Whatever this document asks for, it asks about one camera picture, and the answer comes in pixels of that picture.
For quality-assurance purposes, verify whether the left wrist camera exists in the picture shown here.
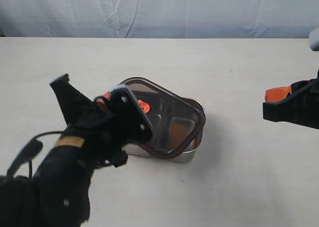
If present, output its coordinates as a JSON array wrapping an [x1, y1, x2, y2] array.
[[109, 84, 153, 144]]

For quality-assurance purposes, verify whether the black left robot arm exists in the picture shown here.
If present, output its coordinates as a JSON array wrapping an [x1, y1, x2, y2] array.
[[0, 74, 129, 227]]

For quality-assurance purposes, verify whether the yellow toy cheese wedge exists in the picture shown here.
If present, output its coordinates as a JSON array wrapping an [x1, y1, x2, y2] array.
[[169, 123, 187, 149]]

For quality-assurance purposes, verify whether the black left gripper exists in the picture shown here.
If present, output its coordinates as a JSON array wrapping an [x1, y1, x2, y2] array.
[[50, 74, 128, 167]]

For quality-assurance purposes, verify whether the dark transparent lunch box lid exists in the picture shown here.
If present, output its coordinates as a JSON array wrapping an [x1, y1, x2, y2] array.
[[122, 77, 206, 163]]

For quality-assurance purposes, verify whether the blue-grey backdrop cloth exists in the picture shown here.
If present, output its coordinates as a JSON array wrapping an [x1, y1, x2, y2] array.
[[0, 0, 319, 38]]

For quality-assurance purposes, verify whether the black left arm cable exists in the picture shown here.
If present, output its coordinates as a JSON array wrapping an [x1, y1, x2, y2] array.
[[6, 131, 68, 178]]

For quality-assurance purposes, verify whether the steel two-compartment lunch box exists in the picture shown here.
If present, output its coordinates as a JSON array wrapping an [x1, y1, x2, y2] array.
[[124, 100, 204, 164]]

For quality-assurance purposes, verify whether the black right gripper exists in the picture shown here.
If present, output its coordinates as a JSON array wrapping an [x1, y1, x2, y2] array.
[[262, 77, 319, 129]]

